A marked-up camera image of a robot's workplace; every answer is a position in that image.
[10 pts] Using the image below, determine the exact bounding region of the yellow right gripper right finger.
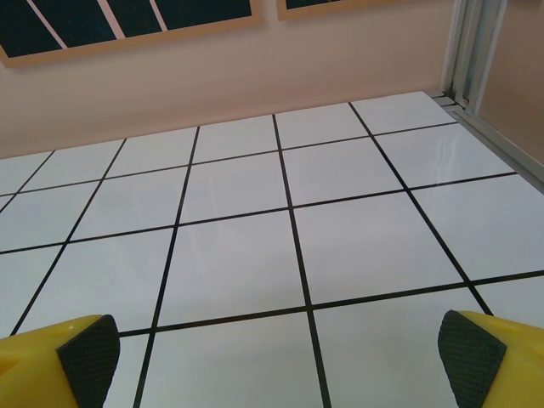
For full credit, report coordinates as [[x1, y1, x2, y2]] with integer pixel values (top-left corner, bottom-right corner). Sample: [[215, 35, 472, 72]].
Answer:
[[438, 309, 544, 408]]

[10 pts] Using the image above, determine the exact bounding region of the aluminium side rail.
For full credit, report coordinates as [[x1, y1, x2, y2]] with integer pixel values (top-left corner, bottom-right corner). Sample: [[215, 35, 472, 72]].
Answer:
[[431, 91, 544, 195]]

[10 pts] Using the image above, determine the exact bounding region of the aluminium corner post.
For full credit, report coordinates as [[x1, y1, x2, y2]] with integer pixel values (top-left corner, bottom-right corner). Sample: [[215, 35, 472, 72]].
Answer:
[[441, 0, 509, 110]]

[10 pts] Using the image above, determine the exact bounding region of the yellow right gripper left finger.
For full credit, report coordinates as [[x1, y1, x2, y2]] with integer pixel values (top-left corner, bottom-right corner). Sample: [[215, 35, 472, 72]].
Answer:
[[0, 314, 122, 408]]

